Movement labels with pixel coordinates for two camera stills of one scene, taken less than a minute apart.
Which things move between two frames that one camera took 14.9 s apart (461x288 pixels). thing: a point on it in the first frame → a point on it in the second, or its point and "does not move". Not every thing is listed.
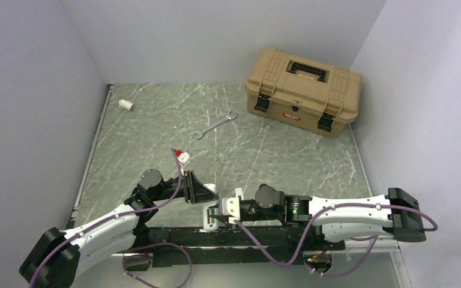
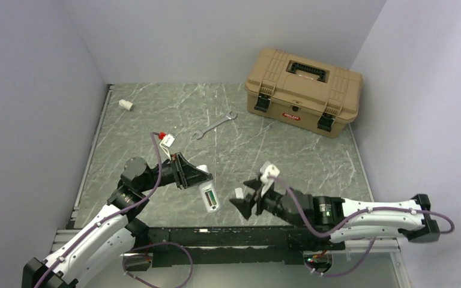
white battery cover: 239,192 does not move
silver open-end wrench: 200,134 does not move
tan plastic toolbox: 313,95 does not move
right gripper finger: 224,218 → 244,205
